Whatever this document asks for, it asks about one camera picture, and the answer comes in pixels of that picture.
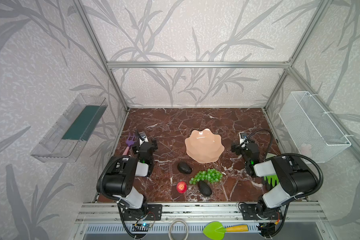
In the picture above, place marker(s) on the pink item in basket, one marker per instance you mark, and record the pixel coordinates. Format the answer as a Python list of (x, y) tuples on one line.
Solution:
[(306, 150)]

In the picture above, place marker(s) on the small circuit board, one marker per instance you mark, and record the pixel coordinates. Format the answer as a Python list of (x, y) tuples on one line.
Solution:
[(144, 227)]

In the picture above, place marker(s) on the green toy shovel yellow handle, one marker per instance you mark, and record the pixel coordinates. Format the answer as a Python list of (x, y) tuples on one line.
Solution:
[(216, 230)]

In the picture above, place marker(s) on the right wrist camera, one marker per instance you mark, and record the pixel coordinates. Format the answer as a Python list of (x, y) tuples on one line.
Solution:
[(242, 137)]

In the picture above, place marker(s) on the red fake apple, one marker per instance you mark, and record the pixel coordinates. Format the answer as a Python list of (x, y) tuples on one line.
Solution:
[(182, 187)]

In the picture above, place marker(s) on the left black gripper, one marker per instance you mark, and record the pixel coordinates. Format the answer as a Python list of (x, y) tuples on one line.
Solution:
[(145, 147)]

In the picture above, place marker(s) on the pink scalloped fruit bowl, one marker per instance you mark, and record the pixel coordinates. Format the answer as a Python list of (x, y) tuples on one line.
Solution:
[(204, 147)]

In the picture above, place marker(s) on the green toy hand rake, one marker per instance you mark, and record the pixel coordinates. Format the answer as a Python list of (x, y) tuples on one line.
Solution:
[(272, 180)]

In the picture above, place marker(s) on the green grape bunch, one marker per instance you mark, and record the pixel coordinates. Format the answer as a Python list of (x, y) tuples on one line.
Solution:
[(210, 175)]

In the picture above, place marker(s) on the clear plastic wall bin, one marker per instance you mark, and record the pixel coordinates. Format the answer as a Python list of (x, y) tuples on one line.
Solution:
[(52, 148)]

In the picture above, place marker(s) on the white wire mesh basket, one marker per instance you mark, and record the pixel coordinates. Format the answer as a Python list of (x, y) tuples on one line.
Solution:
[(308, 123)]

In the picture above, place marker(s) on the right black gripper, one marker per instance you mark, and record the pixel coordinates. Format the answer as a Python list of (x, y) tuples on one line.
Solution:
[(243, 148)]

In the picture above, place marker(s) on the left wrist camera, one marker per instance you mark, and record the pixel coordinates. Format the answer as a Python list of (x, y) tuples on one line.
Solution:
[(142, 137)]

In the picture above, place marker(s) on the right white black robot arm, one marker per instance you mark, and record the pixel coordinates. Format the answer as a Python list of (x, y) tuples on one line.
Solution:
[(297, 175)]

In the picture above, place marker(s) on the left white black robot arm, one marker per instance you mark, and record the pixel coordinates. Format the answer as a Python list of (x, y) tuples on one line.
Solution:
[(117, 179)]

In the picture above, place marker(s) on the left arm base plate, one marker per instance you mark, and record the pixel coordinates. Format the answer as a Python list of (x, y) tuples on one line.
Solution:
[(150, 212)]

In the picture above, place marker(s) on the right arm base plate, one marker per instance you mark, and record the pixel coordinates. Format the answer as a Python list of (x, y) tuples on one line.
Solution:
[(259, 211)]

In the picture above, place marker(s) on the green sponge pad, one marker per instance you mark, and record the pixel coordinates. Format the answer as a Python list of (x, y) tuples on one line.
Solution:
[(85, 123)]

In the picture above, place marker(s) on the dark avocado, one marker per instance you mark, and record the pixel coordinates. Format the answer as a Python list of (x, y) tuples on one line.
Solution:
[(184, 168), (204, 189)]

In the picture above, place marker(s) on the purple toy rake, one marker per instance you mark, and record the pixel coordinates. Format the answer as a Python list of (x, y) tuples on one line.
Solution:
[(131, 140)]

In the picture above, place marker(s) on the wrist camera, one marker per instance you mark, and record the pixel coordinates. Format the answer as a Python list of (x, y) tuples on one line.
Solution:
[(142, 137), (242, 137)]

